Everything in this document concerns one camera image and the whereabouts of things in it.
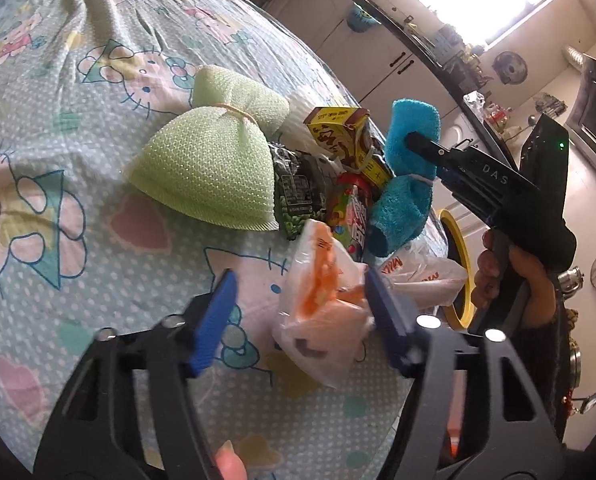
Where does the round wall vent fan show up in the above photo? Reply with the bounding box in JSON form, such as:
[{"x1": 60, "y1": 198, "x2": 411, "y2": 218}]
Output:
[{"x1": 493, "y1": 50, "x2": 529, "y2": 84}]

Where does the dark kitchen countertop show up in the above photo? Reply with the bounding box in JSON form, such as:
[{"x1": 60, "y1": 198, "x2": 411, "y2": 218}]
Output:
[{"x1": 298, "y1": 0, "x2": 521, "y2": 173}]

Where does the teal desktop drawer box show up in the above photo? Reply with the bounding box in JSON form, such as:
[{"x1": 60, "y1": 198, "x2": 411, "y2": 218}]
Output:
[{"x1": 435, "y1": 27, "x2": 462, "y2": 54}]

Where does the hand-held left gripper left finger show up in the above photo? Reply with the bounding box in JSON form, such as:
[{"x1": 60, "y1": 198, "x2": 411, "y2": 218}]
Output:
[{"x1": 32, "y1": 269, "x2": 249, "y2": 480}]

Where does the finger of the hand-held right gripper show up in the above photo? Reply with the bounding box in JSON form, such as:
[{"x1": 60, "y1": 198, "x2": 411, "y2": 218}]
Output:
[
  {"x1": 404, "y1": 131, "x2": 471, "y2": 168},
  {"x1": 435, "y1": 166, "x2": 484, "y2": 202}
]

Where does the cat print tablecloth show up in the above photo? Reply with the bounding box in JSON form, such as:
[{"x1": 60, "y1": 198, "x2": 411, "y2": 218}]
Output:
[{"x1": 0, "y1": 0, "x2": 449, "y2": 480}]

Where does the red and green candy packet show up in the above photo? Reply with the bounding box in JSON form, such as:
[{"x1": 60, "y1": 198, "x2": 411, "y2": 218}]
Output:
[{"x1": 325, "y1": 171, "x2": 376, "y2": 261}]

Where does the blue hanging basket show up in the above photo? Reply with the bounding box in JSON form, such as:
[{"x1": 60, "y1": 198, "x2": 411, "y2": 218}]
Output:
[{"x1": 347, "y1": 2, "x2": 381, "y2": 34}]

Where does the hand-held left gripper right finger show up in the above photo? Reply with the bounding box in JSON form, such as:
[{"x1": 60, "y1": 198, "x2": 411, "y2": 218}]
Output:
[{"x1": 364, "y1": 267, "x2": 566, "y2": 480}]

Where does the yellow and brown carton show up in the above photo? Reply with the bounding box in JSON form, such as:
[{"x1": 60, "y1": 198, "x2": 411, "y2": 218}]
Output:
[{"x1": 304, "y1": 106, "x2": 396, "y2": 191}]

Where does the white plastic bag red print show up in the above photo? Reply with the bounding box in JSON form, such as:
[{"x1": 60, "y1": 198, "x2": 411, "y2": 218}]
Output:
[{"x1": 373, "y1": 232, "x2": 469, "y2": 308}]

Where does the person's right hand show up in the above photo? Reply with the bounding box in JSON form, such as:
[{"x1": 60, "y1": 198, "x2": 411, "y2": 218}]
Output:
[{"x1": 472, "y1": 230, "x2": 559, "y2": 332}]

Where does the small steel pot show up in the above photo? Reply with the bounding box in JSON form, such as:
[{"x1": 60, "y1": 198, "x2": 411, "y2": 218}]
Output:
[{"x1": 558, "y1": 266, "x2": 585, "y2": 296}]

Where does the yellow trash bin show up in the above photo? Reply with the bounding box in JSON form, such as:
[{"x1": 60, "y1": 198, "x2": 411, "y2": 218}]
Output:
[{"x1": 438, "y1": 209, "x2": 480, "y2": 331}]

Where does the black range hood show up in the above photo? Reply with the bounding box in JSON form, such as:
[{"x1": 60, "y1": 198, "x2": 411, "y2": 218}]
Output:
[{"x1": 565, "y1": 52, "x2": 596, "y2": 161}]

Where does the person's left hand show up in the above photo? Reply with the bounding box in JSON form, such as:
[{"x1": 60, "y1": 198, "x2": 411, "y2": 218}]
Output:
[{"x1": 214, "y1": 440, "x2": 249, "y2": 480}]

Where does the person's right forearm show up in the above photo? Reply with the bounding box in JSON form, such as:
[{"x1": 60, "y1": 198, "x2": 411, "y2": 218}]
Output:
[{"x1": 520, "y1": 305, "x2": 581, "y2": 443}]

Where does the green mesh bow-shaped sponge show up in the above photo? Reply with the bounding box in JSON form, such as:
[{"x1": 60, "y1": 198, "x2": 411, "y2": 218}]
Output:
[{"x1": 122, "y1": 66, "x2": 291, "y2": 233}]

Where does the dark green pea packet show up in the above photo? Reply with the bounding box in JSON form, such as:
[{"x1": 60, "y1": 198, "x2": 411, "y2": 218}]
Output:
[{"x1": 270, "y1": 141, "x2": 329, "y2": 241}]

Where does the narrow white cabinet door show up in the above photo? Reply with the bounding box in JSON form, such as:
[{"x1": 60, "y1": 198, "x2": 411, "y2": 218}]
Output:
[{"x1": 438, "y1": 105, "x2": 486, "y2": 161}]

